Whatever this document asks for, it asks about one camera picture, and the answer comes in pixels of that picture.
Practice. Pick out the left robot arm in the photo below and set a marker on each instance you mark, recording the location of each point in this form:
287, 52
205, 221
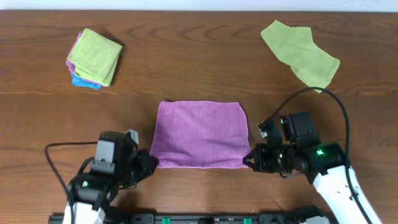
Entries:
91, 193

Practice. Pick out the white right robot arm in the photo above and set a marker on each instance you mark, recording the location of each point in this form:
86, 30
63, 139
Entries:
326, 168

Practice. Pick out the purple microfiber cloth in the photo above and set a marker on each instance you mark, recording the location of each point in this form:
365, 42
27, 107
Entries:
200, 135

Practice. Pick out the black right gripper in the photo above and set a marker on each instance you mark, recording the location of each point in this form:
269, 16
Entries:
261, 158

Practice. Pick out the crumpled olive green cloth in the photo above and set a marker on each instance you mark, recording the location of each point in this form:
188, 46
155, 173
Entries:
294, 46

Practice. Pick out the folded green cloth on stack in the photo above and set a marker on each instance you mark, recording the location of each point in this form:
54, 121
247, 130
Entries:
95, 57

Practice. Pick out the folded blue cloth in stack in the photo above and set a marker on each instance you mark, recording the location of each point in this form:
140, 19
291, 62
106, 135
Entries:
77, 81

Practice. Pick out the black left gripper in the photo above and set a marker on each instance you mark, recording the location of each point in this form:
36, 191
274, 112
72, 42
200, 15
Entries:
144, 165

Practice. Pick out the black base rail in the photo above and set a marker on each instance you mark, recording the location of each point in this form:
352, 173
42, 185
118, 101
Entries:
310, 214

